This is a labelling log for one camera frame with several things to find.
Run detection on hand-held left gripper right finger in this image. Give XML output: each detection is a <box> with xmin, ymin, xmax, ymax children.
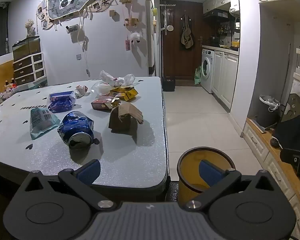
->
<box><xmin>185</xmin><ymin>159</ymin><xmax>278</xmax><ymax>209</ymax></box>

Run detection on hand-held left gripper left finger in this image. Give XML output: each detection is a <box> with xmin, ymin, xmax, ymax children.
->
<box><xmin>22</xmin><ymin>159</ymin><xmax>117</xmax><ymax>210</ymax></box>

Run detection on yellow waste bin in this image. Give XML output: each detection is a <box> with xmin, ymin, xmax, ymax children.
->
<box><xmin>177</xmin><ymin>147</ymin><xmax>237</xmax><ymax>206</ymax></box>

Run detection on crushed blue drink can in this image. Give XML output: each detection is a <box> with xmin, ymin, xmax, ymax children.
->
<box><xmin>57</xmin><ymin>111</ymin><xmax>95</xmax><ymax>150</ymax></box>

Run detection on brown cardboard box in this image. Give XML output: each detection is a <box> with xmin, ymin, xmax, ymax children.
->
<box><xmin>108</xmin><ymin>104</ymin><xmax>143</xmax><ymax>133</ymax></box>

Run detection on red snack box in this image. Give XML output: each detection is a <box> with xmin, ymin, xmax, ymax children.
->
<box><xmin>91</xmin><ymin>96</ymin><xmax>121</xmax><ymax>111</ymax></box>

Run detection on teal snack packet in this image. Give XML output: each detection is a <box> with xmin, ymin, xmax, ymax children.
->
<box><xmin>30</xmin><ymin>106</ymin><xmax>61</xmax><ymax>140</ymax></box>

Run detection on clear plastic bag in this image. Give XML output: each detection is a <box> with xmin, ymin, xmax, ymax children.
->
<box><xmin>91</xmin><ymin>81</ymin><xmax>113</xmax><ymax>98</ymax></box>

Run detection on white plastic bag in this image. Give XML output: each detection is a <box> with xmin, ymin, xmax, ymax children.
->
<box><xmin>99</xmin><ymin>70</ymin><xmax>120</xmax><ymax>87</ymax></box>
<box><xmin>115</xmin><ymin>74</ymin><xmax>136</xmax><ymax>87</ymax></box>

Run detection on wooden top side cabinet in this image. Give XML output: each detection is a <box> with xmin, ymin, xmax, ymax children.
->
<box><xmin>242</xmin><ymin>117</ymin><xmax>300</xmax><ymax>240</ymax></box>

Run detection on silver foil table mat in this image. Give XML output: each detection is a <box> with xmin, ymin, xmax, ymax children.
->
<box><xmin>0</xmin><ymin>76</ymin><xmax>169</xmax><ymax>198</ymax></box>

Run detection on bear printed cloth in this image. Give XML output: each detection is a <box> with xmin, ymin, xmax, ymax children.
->
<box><xmin>274</xmin><ymin>92</ymin><xmax>300</xmax><ymax>150</ymax></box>

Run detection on grey waste bin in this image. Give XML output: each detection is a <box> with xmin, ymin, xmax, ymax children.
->
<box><xmin>256</xmin><ymin>94</ymin><xmax>282</xmax><ymax>128</ymax></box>

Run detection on blue snack bag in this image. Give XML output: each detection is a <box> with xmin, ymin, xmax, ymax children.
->
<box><xmin>47</xmin><ymin>91</ymin><xmax>77</xmax><ymax>113</ymax></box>

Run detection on crumpled paper wrapper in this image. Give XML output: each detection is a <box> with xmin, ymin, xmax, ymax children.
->
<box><xmin>74</xmin><ymin>85</ymin><xmax>89</xmax><ymax>97</ymax></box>

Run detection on yellow cardboard box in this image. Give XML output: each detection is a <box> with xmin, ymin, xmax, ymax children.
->
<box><xmin>109</xmin><ymin>85</ymin><xmax>139</xmax><ymax>102</ymax></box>

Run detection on white base kitchen cabinets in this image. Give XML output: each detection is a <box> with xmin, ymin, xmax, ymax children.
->
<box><xmin>211</xmin><ymin>50</ymin><xmax>239</xmax><ymax>113</ymax></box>

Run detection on green plastic bag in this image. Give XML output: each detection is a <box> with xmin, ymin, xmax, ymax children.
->
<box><xmin>194</xmin><ymin>65</ymin><xmax>203</xmax><ymax>85</ymax></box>

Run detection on black crate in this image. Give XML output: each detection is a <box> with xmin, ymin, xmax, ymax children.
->
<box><xmin>161</xmin><ymin>76</ymin><xmax>176</xmax><ymax>92</ymax></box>

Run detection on white washing machine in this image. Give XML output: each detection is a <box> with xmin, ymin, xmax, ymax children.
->
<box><xmin>201</xmin><ymin>48</ymin><xmax>215</xmax><ymax>94</ymax></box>

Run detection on brown wooden door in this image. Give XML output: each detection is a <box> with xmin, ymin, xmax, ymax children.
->
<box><xmin>159</xmin><ymin>0</ymin><xmax>203</xmax><ymax>79</ymax></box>

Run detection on white drawer unit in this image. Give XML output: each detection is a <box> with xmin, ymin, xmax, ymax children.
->
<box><xmin>12</xmin><ymin>52</ymin><xmax>47</xmax><ymax>86</ymax></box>

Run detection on white refrigerator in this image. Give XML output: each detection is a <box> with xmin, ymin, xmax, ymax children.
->
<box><xmin>145</xmin><ymin>0</ymin><xmax>157</xmax><ymax>77</ymax></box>

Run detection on hanging tote bag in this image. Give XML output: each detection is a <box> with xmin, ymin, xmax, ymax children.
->
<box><xmin>181</xmin><ymin>11</ymin><xmax>194</xmax><ymax>49</ymax></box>

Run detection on glass tank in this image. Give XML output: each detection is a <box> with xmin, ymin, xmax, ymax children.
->
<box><xmin>12</xmin><ymin>35</ymin><xmax>41</xmax><ymax>62</ymax></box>

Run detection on black range hood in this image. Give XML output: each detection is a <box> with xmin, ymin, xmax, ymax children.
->
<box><xmin>202</xmin><ymin>8</ymin><xmax>234</xmax><ymax>20</ymax></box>

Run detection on dried flower bunch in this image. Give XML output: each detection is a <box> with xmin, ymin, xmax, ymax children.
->
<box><xmin>24</xmin><ymin>19</ymin><xmax>37</xmax><ymax>38</ymax></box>

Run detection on panda wall banner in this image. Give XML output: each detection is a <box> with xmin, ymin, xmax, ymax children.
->
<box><xmin>45</xmin><ymin>0</ymin><xmax>105</xmax><ymax>20</ymax></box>

